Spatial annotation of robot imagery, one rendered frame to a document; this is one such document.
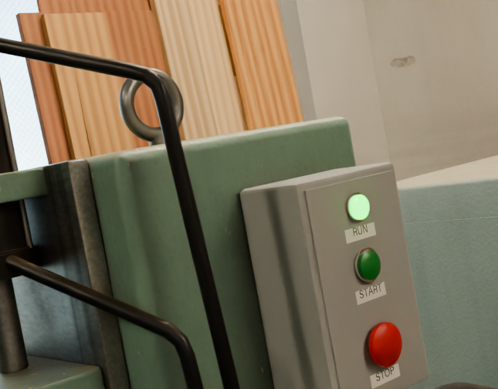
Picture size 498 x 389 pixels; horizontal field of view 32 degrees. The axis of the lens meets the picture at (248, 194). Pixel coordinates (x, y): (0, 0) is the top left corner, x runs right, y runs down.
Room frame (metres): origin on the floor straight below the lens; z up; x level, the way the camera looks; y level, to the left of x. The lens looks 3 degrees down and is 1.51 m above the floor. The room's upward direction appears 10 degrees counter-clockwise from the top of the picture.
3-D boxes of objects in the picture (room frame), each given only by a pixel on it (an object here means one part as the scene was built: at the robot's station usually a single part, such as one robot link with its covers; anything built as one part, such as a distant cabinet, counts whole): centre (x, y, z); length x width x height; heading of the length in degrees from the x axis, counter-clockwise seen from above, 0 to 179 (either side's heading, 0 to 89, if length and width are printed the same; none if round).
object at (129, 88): (0.69, 0.06, 1.55); 0.06 x 0.02 x 0.06; 130
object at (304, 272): (0.60, -0.05, 1.40); 0.10 x 0.06 x 0.16; 130
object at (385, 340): (0.57, -0.07, 1.36); 0.03 x 0.01 x 0.03; 130
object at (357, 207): (0.58, -0.07, 1.46); 0.02 x 0.01 x 0.02; 130
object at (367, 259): (0.58, -0.07, 1.42); 0.02 x 0.01 x 0.02; 130
